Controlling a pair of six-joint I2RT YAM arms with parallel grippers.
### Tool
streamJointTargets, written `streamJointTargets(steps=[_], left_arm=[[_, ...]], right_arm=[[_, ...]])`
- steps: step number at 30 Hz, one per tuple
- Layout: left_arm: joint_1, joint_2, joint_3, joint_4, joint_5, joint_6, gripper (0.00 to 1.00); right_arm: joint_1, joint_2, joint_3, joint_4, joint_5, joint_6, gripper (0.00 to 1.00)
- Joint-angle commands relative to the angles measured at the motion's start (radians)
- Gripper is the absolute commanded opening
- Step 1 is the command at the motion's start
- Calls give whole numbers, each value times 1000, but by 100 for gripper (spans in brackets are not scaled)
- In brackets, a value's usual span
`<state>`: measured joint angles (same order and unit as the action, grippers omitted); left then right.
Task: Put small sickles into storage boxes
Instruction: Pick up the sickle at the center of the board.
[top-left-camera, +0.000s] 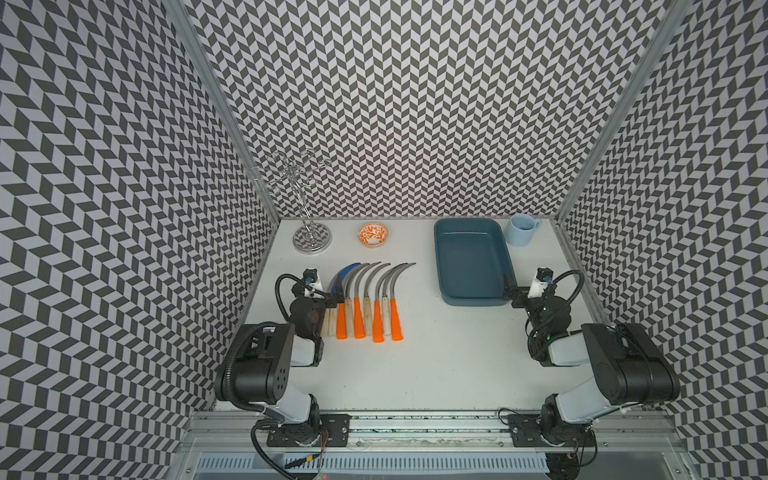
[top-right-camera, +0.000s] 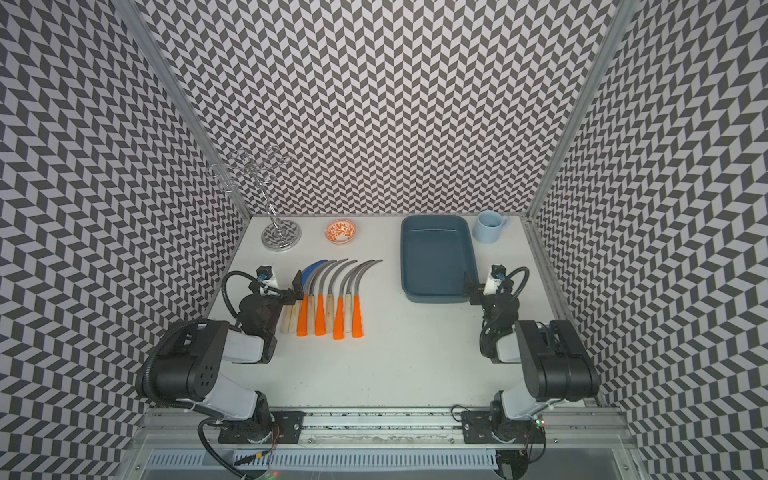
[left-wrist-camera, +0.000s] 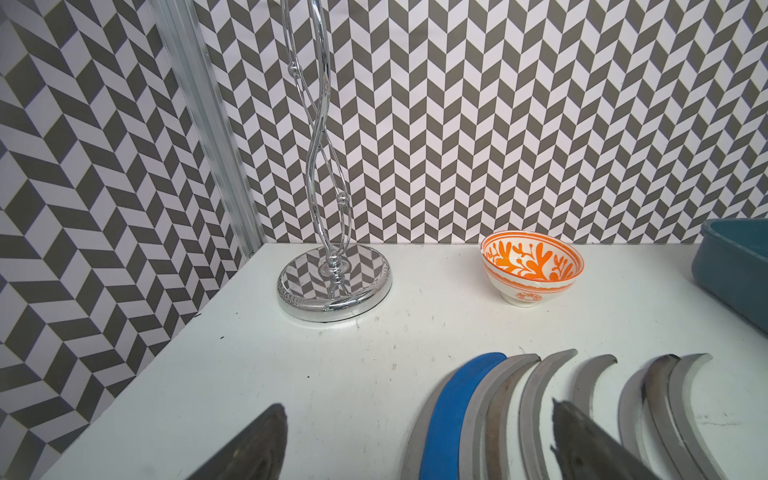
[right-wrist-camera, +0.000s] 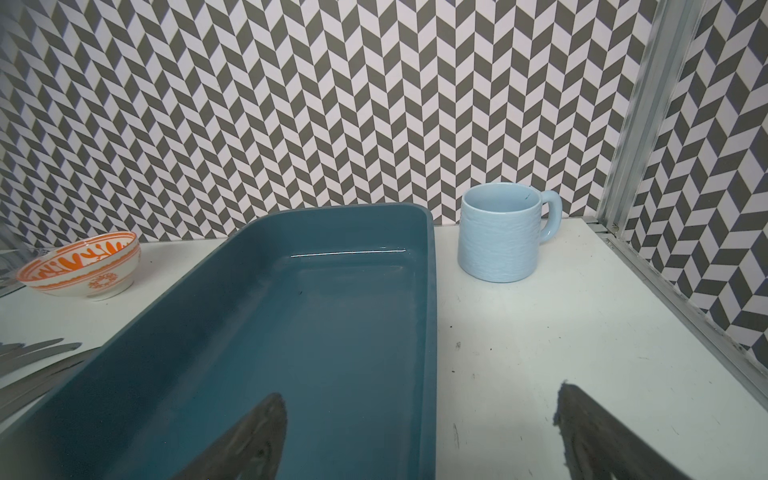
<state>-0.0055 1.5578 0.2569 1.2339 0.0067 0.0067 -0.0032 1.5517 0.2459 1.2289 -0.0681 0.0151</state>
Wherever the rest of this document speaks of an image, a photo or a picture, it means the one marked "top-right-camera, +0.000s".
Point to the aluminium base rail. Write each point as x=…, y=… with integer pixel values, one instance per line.
x=445, y=427

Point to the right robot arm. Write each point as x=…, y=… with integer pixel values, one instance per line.
x=554, y=361

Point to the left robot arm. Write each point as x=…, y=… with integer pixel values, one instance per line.
x=183, y=370

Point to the chrome mug tree stand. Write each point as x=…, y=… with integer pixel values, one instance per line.
x=246, y=172

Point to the blue blade orange sickle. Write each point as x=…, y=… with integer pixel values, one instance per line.
x=302, y=322

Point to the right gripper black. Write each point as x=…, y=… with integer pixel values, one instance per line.
x=477, y=295

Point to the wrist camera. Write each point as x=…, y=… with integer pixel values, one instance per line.
x=266, y=279
x=494, y=280

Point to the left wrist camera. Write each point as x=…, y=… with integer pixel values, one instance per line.
x=266, y=279

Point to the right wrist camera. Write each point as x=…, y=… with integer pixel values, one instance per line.
x=494, y=280

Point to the dark blue storage tray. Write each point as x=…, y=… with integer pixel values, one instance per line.
x=436, y=258

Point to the light blue mug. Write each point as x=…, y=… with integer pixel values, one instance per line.
x=488, y=226

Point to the orange handle sickle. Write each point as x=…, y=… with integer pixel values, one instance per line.
x=320, y=318
x=357, y=324
x=339, y=320

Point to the orange patterned small bowl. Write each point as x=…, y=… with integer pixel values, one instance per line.
x=340, y=232

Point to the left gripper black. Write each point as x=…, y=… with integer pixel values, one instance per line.
x=297, y=290

